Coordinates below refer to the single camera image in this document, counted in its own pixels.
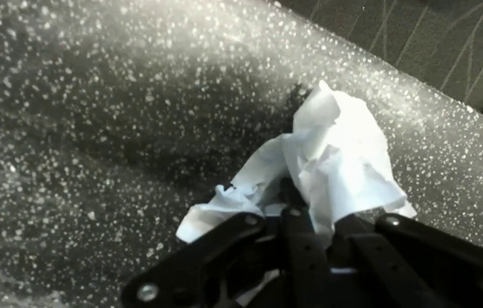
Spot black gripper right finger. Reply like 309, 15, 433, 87
332, 214, 483, 308

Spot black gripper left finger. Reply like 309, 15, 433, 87
119, 214, 277, 308

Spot white paper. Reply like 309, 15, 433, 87
176, 82, 416, 243

